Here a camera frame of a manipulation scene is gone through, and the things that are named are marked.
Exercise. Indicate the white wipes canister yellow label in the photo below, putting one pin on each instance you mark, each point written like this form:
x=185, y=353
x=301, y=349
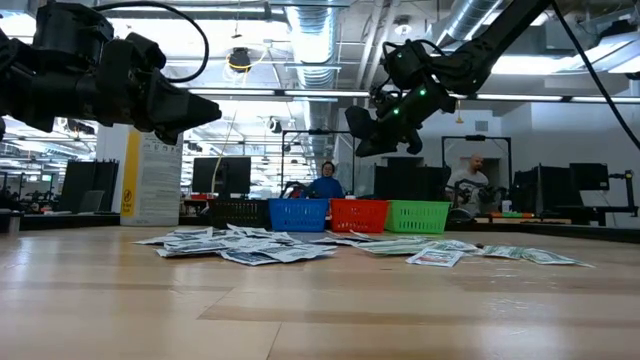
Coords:
x=155, y=185

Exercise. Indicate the person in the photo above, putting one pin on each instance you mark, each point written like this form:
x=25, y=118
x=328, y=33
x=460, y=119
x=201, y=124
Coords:
x=467, y=180
x=325, y=189

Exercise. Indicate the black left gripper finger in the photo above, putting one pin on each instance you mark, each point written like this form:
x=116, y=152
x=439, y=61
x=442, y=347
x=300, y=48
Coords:
x=185, y=109
x=167, y=135

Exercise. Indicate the silver corrugated ceiling duct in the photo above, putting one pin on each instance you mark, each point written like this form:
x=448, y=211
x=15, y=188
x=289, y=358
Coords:
x=312, y=40

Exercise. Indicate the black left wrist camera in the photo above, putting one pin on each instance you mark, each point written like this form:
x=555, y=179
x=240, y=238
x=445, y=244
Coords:
x=145, y=50

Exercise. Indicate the black clamp stand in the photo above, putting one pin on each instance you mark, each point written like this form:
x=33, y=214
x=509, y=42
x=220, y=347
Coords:
x=629, y=195

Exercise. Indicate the small grey container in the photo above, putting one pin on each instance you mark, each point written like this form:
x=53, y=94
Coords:
x=10, y=222

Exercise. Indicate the background black robot arm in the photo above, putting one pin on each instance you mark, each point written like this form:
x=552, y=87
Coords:
x=295, y=190

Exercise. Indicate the black equipment cabinet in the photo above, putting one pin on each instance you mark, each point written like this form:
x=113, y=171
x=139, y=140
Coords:
x=405, y=180

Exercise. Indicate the blue print antiseptic packet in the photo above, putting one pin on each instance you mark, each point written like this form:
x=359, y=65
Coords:
x=247, y=258
x=170, y=253
x=192, y=232
x=250, y=231
x=152, y=241
x=282, y=238
x=297, y=254
x=195, y=247

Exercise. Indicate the small white bottle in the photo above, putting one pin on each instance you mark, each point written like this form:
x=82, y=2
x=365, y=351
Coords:
x=506, y=207

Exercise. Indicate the black plastic basket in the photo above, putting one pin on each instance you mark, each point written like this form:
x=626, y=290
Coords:
x=240, y=214

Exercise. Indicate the blue plastic basket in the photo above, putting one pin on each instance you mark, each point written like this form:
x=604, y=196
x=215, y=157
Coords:
x=298, y=215

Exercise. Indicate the silver spiral ceiling duct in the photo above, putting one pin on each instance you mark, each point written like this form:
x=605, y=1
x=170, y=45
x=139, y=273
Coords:
x=462, y=20

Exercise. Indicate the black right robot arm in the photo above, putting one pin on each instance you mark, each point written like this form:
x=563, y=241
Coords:
x=495, y=45

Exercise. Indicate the black ceiling-hung device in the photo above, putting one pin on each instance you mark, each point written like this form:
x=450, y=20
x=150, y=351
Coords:
x=240, y=59

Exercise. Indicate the black upright panel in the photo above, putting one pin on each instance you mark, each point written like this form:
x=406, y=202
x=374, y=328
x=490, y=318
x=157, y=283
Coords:
x=80, y=185

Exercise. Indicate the long ceiling light strip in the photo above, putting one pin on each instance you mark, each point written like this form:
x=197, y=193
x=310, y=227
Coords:
x=550, y=98

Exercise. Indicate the red plastic basket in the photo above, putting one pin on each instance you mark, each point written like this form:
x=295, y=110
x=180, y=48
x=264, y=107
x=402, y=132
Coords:
x=359, y=216

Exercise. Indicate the orange and green bar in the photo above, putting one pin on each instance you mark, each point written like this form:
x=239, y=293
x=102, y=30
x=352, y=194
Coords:
x=510, y=215

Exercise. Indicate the green plastic basket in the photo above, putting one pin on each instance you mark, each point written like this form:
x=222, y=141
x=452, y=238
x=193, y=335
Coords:
x=417, y=217

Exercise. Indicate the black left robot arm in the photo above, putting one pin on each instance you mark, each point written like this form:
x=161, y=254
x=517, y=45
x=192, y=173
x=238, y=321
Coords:
x=70, y=30

